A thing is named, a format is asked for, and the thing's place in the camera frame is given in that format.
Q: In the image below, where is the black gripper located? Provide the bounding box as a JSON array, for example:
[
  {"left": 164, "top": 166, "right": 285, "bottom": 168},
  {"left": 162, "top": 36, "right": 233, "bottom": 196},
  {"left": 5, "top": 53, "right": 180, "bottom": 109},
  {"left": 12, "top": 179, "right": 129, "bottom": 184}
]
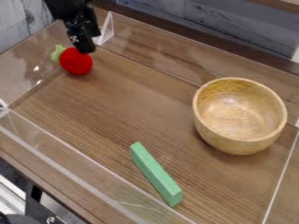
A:
[{"left": 44, "top": 0, "right": 101, "bottom": 54}]

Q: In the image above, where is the red plush strawberry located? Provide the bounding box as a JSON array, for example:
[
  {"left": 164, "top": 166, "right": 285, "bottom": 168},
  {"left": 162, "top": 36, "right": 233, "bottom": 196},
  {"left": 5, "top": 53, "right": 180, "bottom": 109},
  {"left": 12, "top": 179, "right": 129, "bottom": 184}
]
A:
[{"left": 50, "top": 45, "right": 93, "bottom": 76}]

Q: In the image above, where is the wooden bowl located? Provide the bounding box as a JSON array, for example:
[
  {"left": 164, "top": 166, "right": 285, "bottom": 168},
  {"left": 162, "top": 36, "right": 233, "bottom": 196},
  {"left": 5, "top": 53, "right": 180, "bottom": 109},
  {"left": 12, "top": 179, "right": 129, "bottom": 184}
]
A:
[{"left": 192, "top": 77, "right": 286, "bottom": 155}]

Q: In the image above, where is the green rectangular block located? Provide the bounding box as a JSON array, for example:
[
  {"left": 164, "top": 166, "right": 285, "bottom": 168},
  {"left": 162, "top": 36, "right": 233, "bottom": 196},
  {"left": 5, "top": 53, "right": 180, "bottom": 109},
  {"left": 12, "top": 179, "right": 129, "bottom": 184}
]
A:
[{"left": 129, "top": 142, "right": 182, "bottom": 207}]

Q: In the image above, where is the clear acrylic corner bracket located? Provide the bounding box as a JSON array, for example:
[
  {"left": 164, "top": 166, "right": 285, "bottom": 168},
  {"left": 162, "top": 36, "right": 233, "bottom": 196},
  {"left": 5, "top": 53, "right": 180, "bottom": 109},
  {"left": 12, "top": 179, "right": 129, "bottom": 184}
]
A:
[{"left": 93, "top": 12, "right": 114, "bottom": 46}]

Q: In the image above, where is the clear acrylic front wall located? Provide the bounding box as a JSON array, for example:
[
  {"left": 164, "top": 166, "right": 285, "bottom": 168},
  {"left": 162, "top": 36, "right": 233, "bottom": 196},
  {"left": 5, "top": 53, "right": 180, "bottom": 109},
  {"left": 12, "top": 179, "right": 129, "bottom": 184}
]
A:
[{"left": 0, "top": 105, "right": 194, "bottom": 224}]

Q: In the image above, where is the black metal table frame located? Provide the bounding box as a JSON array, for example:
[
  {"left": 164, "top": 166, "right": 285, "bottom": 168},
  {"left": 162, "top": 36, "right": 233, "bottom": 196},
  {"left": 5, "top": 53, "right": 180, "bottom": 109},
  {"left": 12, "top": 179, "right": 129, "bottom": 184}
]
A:
[{"left": 24, "top": 183, "right": 66, "bottom": 224}]

